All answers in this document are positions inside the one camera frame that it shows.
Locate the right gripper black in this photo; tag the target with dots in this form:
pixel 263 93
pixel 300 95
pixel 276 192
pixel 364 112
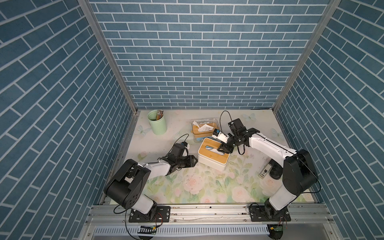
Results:
pixel 224 148

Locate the green pencil cup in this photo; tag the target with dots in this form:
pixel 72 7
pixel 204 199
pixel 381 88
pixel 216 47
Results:
pixel 158 127

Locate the small grey remote device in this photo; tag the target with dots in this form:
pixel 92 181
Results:
pixel 264 172

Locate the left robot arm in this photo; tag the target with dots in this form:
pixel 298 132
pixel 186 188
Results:
pixel 127 185

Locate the clear plastic tissue box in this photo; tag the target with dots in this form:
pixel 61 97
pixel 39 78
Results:
pixel 204 129

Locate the white plastic box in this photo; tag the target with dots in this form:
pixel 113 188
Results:
pixel 213 160

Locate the black round knob object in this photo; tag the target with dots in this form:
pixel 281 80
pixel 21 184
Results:
pixel 276 170

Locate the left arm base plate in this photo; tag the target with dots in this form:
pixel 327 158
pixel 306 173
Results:
pixel 158 214

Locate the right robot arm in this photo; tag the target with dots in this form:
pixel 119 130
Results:
pixel 296 168

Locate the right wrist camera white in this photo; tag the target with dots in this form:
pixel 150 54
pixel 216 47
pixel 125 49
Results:
pixel 219 135

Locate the bundle of coloured pencils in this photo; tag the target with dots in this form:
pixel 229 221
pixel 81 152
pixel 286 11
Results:
pixel 159 115

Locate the white box with bamboo lid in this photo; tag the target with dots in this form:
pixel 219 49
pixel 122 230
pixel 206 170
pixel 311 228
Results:
pixel 210 142

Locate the aluminium mounting rail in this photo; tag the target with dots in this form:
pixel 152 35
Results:
pixel 295 213

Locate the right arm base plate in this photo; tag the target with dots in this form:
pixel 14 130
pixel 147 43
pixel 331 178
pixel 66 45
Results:
pixel 262 213

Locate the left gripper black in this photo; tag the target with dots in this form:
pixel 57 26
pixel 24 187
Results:
pixel 190 161

